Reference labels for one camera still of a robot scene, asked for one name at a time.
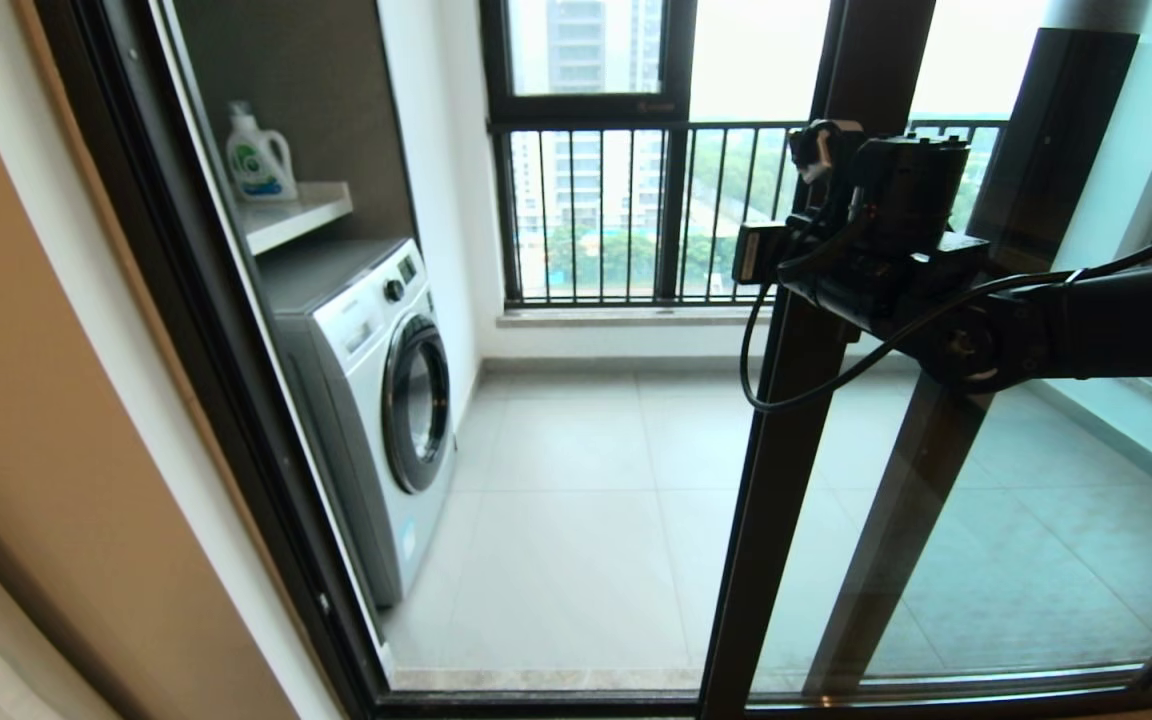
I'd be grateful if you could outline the brown framed sliding glass door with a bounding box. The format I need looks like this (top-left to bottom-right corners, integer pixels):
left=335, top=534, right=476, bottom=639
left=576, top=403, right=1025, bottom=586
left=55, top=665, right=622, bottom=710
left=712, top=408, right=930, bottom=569
left=699, top=0, right=1152, bottom=720

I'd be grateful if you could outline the dark framed sliding glass door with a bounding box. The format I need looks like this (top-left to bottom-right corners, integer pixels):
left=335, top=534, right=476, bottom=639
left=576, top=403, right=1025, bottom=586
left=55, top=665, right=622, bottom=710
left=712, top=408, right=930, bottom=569
left=36, top=0, right=707, bottom=720

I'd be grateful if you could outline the long black balcony railing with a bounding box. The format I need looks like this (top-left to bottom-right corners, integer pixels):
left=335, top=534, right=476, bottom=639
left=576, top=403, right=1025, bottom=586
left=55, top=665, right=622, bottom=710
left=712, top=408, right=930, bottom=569
left=491, top=120, right=1007, bottom=307

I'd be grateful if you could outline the long grey stone sill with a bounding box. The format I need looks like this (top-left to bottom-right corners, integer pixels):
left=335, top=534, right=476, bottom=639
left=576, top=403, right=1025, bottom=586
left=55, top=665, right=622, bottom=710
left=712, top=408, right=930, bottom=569
left=494, top=306, right=787, bottom=331

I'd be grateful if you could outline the brown framed fixed glass door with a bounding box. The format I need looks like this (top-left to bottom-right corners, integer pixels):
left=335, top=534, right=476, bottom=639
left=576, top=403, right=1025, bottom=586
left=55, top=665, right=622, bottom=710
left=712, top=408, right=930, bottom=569
left=804, top=0, right=1152, bottom=701

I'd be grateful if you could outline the white front-load washing machine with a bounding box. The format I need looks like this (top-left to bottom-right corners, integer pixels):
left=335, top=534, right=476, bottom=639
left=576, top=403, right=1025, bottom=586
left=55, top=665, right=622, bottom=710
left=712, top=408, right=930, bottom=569
left=261, top=237, right=457, bottom=609

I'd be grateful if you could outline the white detergent bottle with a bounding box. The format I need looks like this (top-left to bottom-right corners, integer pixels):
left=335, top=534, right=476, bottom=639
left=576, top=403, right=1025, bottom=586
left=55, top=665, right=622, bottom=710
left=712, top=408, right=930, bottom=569
left=226, top=100, right=299, bottom=203

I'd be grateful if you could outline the dark window frame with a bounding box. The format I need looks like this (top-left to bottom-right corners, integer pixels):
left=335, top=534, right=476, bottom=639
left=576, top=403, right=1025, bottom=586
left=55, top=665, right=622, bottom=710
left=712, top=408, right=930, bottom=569
left=481, top=0, right=694, bottom=306

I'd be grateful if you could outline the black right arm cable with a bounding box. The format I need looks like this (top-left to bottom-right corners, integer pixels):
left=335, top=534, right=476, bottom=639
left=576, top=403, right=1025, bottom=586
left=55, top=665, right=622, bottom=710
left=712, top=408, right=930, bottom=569
left=738, top=212, right=1152, bottom=414

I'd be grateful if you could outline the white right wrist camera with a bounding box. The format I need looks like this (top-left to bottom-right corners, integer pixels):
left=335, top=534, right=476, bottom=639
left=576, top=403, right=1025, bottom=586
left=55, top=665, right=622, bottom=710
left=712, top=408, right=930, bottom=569
left=789, top=118, right=862, bottom=216

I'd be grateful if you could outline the white wall shelf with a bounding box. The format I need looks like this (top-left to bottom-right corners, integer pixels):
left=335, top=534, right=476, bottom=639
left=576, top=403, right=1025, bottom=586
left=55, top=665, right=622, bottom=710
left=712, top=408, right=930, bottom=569
left=241, top=182, right=355, bottom=257

